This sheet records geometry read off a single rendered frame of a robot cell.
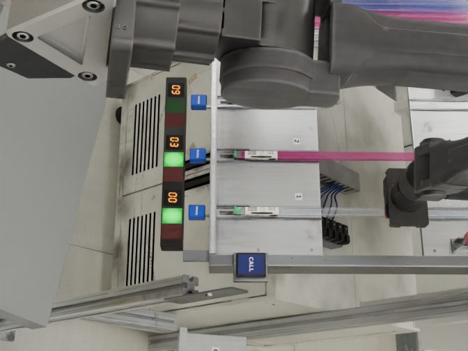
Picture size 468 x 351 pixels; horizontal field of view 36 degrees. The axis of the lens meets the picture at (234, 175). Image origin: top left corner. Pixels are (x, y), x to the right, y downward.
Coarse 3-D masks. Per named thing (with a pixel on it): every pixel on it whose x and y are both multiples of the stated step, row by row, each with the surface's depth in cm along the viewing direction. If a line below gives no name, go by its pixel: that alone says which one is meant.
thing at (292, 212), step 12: (300, 216) 130; (312, 216) 130; (324, 216) 130; (336, 216) 130; (348, 216) 130; (360, 216) 130; (372, 216) 130; (432, 216) 130; (444, 216) 130; (456, 216) 130
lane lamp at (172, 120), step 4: (168, 116) 138; (172, 116) 138; (176, 116) 138; (180, 116) 138; (184, 116) 138; (168, 120) 137; (172, 120) 137; (176, 120) 137; (180, 120) 137; (184, 120) 137; (168, 124) 137; (172, 124) 137; (176, 124) 137; (180, 124) 137; (184, 124) 137
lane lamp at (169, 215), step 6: (162, 210) 131; (168, 210) 131; (174, 210) 131; (180, 210) 131; (162, 216) 131; (168, 216) 131; (174, 216) 131; (180, 216) 131; (162, 222) 130; (168, 222) 130; (174, 222) 130; (180, 222) 130
